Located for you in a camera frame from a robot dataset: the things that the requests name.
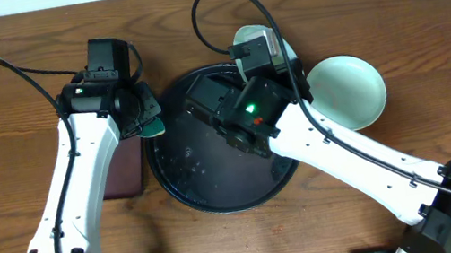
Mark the green yellow sponge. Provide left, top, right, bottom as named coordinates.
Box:
left=137, top=117, right=166, bottom=139

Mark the round black tray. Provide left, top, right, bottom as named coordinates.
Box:
left=145, top=63, right=299, bottom=214

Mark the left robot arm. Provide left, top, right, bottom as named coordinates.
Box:
left=27, top=80, right=160, bottom=253

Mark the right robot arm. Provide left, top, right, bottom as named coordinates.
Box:
left=185, top=75, right=451, bottom=253

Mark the pale green plate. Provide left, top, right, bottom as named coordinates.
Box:
left=306, top=56, right=387, bottom=131
left=233, top=24, right=286, bottom=74

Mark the dark rectangular water tray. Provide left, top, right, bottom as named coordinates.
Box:
left=103, top=136, right=143, bottom=200

